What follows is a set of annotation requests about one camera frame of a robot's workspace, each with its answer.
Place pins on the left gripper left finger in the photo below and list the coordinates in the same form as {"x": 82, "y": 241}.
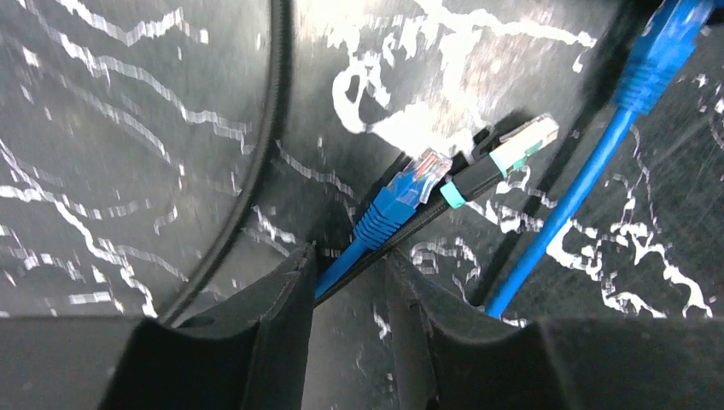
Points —
{"x": 247, "y": 352}

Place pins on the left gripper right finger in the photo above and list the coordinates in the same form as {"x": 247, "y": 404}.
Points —
{"x": 448, "y": 355}

